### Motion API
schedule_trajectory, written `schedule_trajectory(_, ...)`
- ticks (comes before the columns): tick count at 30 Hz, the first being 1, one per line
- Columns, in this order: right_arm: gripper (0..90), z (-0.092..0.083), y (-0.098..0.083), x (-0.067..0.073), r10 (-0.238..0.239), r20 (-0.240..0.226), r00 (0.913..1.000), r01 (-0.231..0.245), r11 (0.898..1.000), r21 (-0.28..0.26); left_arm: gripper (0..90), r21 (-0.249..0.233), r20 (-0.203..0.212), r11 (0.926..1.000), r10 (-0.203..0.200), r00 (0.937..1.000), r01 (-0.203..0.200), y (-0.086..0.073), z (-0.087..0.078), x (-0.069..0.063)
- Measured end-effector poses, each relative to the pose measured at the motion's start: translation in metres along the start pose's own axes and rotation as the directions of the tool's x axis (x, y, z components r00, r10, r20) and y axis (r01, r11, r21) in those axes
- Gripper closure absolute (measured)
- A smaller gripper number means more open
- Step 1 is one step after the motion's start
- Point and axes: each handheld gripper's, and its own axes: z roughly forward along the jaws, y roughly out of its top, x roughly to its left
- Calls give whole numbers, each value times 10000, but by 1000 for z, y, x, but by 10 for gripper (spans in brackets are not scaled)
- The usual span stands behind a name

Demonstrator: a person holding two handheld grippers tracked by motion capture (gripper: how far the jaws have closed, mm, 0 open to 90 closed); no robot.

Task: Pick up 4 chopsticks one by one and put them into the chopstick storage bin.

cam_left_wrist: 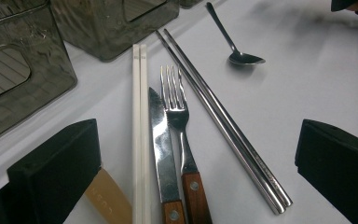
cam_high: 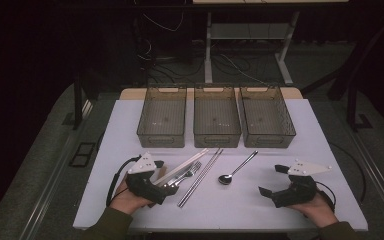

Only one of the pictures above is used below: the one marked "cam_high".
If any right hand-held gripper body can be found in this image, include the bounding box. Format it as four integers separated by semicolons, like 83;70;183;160
270;159;333;208

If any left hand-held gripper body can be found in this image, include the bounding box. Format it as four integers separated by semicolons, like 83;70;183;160
125;152;168;205

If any beige-handled spoon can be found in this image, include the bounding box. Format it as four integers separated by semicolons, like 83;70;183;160
155;166;168;184

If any metal chopstick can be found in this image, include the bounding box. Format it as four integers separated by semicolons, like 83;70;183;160
179;149;224;209
177;148;221;207

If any long metal spoon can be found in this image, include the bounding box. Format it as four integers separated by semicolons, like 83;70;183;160
217;150;259;186

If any translucent grey plastic bin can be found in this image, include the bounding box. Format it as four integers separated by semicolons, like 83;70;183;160
193;83;243;149
238;84;297;149
136;84;188;149

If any person's right hand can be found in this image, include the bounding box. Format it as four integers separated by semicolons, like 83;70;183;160
286;194;339;228

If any person's left hand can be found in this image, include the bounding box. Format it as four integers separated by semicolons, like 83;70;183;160
109;178;154;215

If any black metal stand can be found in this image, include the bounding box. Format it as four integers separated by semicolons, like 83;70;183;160
346;83;374;132
73;74;85;131

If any right hand-held gripper black cable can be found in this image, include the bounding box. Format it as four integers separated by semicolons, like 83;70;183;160
314;180;337;214

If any hand-held gripper black cable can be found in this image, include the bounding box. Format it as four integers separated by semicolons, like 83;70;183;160
314;180;337;214
105;155;143;208

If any left hand-held gripper black cable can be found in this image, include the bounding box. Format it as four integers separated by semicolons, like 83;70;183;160
105;155;143;208

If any black floor bracket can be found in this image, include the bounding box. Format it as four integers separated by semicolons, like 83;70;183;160
69;142;96;168

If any thin black floor cable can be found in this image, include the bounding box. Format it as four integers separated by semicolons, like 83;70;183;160
328;142;368;204

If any aluminium floor rail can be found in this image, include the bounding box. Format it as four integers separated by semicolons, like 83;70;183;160
19;99;93;240
353;131;384;218

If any bundle of black floor cables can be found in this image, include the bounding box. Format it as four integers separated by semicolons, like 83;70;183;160
139;53;208;84

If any white floor cable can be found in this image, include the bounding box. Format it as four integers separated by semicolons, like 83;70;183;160
219;53;268;86

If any white metal desk frame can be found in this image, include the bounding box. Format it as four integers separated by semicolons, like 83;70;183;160
192;0;349;86

